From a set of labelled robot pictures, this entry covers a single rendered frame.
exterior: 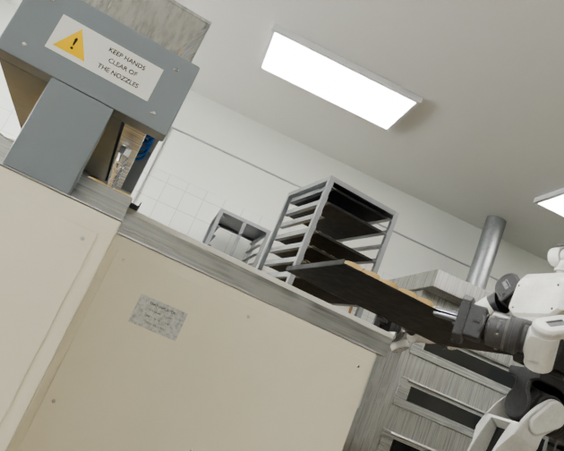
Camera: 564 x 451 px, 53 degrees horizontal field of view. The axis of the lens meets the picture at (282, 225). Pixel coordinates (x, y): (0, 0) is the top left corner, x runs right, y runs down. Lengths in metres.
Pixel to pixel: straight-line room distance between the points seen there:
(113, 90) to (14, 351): 0.49
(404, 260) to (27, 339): 5.28
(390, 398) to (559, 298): 3.15
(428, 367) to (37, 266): 4.26
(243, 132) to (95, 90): 4.86
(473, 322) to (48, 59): 1.10
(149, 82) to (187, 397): 0.66
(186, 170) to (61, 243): 4.73
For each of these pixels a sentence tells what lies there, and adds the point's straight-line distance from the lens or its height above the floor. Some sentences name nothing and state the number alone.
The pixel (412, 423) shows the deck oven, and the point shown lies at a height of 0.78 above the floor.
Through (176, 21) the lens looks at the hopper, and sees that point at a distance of 1.30.
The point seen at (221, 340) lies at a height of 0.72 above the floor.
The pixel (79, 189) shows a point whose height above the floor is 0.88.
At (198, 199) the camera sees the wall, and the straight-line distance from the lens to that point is 5.69.
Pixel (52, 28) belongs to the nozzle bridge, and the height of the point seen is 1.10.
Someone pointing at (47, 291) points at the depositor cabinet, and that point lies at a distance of 1.06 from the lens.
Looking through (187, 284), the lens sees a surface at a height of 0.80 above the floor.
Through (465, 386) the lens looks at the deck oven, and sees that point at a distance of 5.19.
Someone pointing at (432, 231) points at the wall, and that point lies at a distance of 6.29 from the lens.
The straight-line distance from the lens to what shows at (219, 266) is 1.30.
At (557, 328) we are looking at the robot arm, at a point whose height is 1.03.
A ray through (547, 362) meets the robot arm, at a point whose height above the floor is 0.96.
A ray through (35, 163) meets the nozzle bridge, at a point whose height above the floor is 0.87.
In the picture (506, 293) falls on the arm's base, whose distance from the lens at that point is 2.15.
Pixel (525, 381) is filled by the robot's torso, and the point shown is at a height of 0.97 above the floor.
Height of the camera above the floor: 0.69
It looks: 14 degrees up
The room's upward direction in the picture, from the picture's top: 23 degrees clockwise
